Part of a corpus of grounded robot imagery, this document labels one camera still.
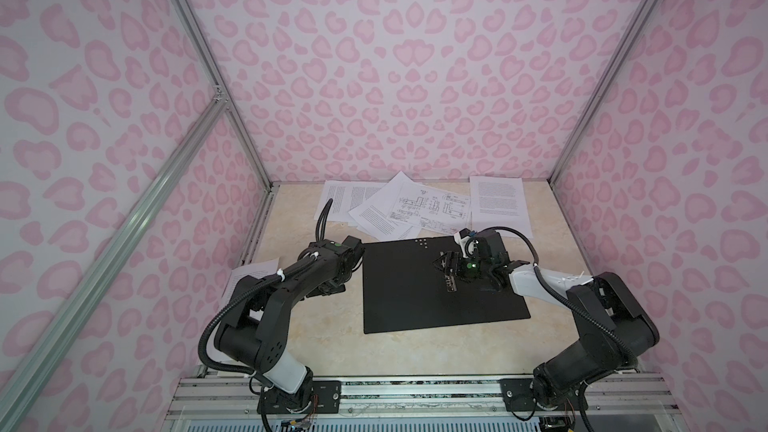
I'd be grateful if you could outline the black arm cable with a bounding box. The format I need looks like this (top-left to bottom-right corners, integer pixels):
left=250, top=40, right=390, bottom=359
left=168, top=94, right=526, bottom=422
left=315, top=197, right=335, bottom=244
left=476, top=226, right=631, bottom=361

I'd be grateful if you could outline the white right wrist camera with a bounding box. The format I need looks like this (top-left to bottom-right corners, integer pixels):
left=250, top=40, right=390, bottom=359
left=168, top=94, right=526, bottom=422
left=453, top=228, right=477, bottom=256

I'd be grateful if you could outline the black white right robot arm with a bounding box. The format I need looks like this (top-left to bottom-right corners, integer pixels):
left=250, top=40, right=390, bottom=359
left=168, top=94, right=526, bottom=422
left=433, top=226, right=660, bottom=413

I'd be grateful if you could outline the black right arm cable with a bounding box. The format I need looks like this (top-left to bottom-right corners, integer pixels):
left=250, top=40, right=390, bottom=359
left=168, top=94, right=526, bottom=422
left=476, top=226, right=631, bottom=361

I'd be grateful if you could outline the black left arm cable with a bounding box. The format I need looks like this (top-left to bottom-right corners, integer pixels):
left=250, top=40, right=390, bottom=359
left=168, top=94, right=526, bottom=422
left=315, top=197, right=335, bottom=244

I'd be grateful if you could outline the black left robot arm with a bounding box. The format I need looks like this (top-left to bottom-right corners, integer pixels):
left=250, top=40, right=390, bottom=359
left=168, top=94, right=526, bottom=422
left=197, top=236, right=364, bottom=396

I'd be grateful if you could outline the aluminium frame right post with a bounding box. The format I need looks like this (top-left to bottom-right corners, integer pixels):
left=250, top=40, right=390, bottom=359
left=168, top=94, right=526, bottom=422
left=547, top=0, right=663, bottom=189

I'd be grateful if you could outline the aluminium frame diagonal bar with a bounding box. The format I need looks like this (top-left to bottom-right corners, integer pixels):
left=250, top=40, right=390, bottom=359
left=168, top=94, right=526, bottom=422
left=1, top=98, right=227, bottom=431

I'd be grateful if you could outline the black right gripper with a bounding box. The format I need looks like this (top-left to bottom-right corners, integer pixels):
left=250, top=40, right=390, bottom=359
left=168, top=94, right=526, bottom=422
left=429, top=251, right=493, bottom=284

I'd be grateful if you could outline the red black folder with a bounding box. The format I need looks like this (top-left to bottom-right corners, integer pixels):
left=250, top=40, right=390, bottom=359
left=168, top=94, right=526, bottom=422
left=362, top=237, right=531, bottom=334

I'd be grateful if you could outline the tilted white text sheet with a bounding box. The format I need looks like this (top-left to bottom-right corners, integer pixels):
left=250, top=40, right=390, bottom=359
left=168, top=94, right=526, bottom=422
left=349, top=171, right=421, bottom=242

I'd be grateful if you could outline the technical drawing sheet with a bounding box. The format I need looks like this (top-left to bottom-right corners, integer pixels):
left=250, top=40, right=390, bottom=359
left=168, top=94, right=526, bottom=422
left=389, top=183, right=471, bottom=235

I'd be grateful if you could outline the aluminium frame post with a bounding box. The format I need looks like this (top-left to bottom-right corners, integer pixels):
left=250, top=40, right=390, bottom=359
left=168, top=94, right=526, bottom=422
left=169, top=0, right=273, bottom=191
left=547, top=0, right=663, bottom=189

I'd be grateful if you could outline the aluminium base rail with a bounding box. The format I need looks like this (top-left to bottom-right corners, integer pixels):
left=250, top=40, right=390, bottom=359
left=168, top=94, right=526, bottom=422
left=161, top=372, right=687, bottom=431

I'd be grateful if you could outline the aluminium frame left post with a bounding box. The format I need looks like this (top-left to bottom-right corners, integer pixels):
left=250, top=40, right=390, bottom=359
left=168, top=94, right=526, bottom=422
left=169, top=0, right=273, bottom=191

